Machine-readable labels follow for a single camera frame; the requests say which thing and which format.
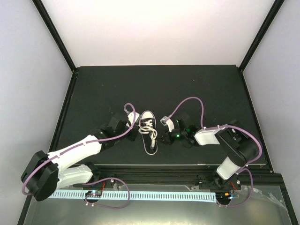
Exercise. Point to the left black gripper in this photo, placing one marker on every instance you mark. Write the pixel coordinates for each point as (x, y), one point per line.
(132, 137)

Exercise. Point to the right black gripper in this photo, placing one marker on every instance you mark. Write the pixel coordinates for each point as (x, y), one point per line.
(167, 138)

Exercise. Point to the white shoelace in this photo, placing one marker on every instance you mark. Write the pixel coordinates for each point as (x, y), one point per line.
(147, 126)

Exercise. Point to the black sneaker white sole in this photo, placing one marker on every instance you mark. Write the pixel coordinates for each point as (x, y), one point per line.
(145, 137)

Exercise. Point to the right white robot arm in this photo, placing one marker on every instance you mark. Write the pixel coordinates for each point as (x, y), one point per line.
(240, 147)

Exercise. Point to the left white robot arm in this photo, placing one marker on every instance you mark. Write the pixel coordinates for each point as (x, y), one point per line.
(48, 172)

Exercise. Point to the left small circuit board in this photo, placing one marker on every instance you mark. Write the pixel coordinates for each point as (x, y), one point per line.
(94, 193)

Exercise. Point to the small circuit board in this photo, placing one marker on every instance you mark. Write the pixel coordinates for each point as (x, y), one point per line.
(227, 195)
(94, 193)

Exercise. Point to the right small circuit board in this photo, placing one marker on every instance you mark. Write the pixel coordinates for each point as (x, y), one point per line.
(227, 195)

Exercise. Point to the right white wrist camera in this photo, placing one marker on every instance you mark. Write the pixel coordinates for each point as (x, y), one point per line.
(167, 122)

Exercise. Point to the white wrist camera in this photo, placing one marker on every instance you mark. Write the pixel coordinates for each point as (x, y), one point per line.
(132, 119)
(167, 122)

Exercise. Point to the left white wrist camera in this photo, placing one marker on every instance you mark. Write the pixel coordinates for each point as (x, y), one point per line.
(132, 119)

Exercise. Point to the black aluminium mounting rail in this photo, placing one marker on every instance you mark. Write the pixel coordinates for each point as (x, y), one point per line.
(181, 174)

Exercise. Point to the white slotted cable duct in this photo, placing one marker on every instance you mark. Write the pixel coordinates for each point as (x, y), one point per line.
(138, 196)

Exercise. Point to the left black frame post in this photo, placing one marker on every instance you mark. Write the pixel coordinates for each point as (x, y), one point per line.
(54, 33)

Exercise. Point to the black frame post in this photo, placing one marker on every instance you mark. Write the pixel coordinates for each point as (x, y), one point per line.
(276, 6)
(54, 33)

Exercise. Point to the right black frame post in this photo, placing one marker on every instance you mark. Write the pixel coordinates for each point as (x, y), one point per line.
(276, 6)

